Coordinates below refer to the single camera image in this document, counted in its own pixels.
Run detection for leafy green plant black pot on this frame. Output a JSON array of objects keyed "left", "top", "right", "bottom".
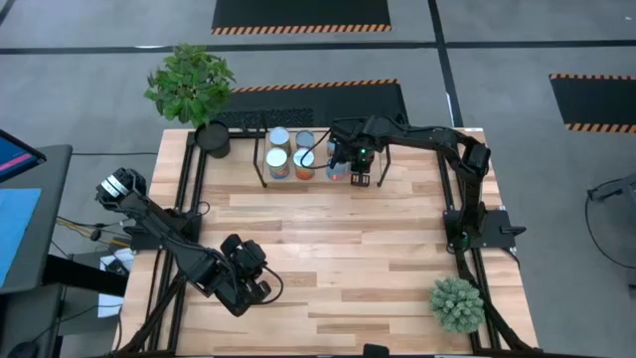
[{"left": 143, "top": 43, "right": 238, "bottom": 159}]

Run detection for black hazard-striped floor mat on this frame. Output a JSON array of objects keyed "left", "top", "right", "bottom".
[
  {"left": 218, "top": 79, "right": 409, "bottom": 129},
  {"left": 549, "top": 73, "right": 636, "bottom": 134},
  {"left": 212, "top": 0, "right": 393, "bottom": 36}
]

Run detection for orange label tin can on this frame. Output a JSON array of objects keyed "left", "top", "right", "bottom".
[{"left": 292, "top": 147, "right": 317, "bottom": 181}]

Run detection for grey desk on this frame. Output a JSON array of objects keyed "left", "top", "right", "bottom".
[{"left": 0, "top": 144, "right": 74, "bottom": 294}]

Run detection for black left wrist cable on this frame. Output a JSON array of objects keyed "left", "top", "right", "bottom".
[{"left": 258, "top": 265, "right": 285, "bottom": 306}]

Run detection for wooden shelf black metal legs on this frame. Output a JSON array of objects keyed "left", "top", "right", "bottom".
[{"left": 251, "top": 126, "right": 393, "bottom": 189}]

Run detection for tomatoes label tin can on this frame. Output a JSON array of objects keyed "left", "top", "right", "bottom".
[{"left": 264, "top": 147, "right": 291, "bottom": 180}]

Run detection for pears label tin can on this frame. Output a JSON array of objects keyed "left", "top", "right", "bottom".
[{"left": 268, "top": 125, "right": 293, "bottom": 152}]

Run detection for blue red label tin can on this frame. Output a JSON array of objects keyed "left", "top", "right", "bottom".
[{"left": 325, "top": 157, "right": 353, "bottom": 183}]

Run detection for small black object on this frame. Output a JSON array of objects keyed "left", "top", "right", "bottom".
[{"left": 362, "top": 342, "right": 392, "bottom": 358}]

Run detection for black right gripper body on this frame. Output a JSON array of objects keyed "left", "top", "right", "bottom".
[{"left": 327, "top": 116, "right": 387, "bottom": 188}]

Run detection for small pale green succulent plant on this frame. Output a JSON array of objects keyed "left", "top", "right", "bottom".
[{"left": 428, "top": 276, "right": 486, "bottom": 335}]

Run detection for yellow black cable bundle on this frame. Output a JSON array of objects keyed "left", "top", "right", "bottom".
[{"left": 53, "top": 214, "right": 134, "bottom": 249}]

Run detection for black aluminium table frame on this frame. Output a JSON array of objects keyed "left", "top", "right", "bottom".
[{"left": 113, "top": 127, "right": 543, "bottom": 357}]

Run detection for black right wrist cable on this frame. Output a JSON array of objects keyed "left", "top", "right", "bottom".
[{"left": 297, "top": 126, "right": 345, "bottom": 171}]

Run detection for computer monitor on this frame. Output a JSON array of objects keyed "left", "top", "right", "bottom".
[{"left": 0, "top": 128, "right": 48, "bottom": 184}]

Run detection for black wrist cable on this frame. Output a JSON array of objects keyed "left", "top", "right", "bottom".
[
  {"left": 258, "top": 265, "right": 285, "bottom": 306},
  {"left": 297, "top": 126, "right": 345, "bottom": 171}
]

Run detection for white paper sheets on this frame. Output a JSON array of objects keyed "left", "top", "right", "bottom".
[{"left": 97, "top": 248, "right": 135, "bottom": 319}]

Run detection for black desk crossbar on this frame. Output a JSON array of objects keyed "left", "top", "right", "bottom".
[{"left": 42, "top": 255, "right": 129, "bottom": 298}]

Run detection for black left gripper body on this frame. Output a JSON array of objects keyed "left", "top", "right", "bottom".
[{"left": 201, "top": 233, "right": 273, "bottom": 318}]

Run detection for white red-yellow label tin can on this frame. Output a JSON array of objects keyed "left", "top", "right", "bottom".
[{"left": 294, "top": 129, "right": 316, "bottom": 152}]

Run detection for blue sheet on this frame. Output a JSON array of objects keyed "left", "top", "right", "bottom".
[{"left": 0, "top": 187, "right": 43, "bottom": 287}]

